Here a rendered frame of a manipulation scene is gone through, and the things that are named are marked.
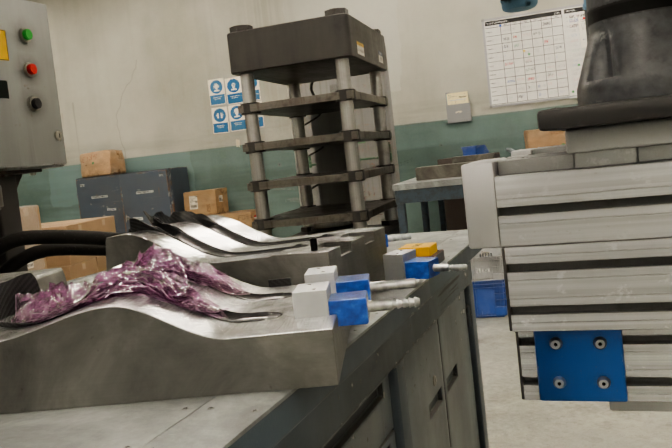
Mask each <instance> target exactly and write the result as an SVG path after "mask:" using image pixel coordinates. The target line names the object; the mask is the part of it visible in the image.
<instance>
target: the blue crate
mask: <svg viewBox="0 0 672 448"><path fill-rule="evenodd" d="M472 284H473V293H474V303H475V313H476V318H487V317H505V315H507V314H508V309H507V299H506V289H505V279H502V280H486V281H472Z"/></svg>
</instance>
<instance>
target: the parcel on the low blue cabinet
mask: <svg viewBox="0 0 672 448"><path fill-rule="evenodd" d="M80 162H81V174H82V178H87V177H95V176H104V175H113V174H122V173H126V167H125V160H124V156H123V153H122V150H102V151H96V152H90V153H85V154H80Z"/></svg>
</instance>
